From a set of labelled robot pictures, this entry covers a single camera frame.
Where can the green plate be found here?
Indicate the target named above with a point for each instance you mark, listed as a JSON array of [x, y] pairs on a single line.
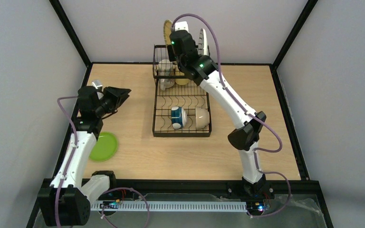
[[105, 147]]

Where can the yellow cup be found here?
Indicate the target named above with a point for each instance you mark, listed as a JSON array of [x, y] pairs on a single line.
[[181, 81]]

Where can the black wire dish rack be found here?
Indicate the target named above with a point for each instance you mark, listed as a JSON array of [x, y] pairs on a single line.
[[187, 96]]

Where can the blue striped white plate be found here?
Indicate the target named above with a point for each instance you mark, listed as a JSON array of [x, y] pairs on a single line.
[[203, 47]]

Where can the small blue rimmed bowl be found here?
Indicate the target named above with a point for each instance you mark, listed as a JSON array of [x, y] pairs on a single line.
[[178, 117]]

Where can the white slotted cable duct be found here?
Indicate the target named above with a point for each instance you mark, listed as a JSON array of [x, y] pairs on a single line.
[[170, 206]]

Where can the white ceramic bowl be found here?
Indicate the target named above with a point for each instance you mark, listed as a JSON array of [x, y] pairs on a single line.
[[202, 118]]

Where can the black frame front rail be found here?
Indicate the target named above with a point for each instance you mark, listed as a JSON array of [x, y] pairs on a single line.
[[231, 189]]

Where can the woven bamboo coaster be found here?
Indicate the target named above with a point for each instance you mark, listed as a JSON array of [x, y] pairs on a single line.
[[167, 29]]

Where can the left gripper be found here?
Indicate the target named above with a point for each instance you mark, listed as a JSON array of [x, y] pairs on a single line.
[[113, 98]]

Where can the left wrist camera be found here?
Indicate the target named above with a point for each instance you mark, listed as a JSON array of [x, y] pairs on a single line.
[[97, 86]]

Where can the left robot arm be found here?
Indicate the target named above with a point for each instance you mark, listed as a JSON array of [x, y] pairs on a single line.
[[67, 201]]

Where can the beige patterned mug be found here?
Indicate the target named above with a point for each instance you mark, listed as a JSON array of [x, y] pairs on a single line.
[[166, 68]]

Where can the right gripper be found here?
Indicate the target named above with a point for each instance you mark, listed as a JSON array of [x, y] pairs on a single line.
[[172, 54]]

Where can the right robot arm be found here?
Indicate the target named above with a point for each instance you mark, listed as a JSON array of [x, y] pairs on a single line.
[[245, 136]]

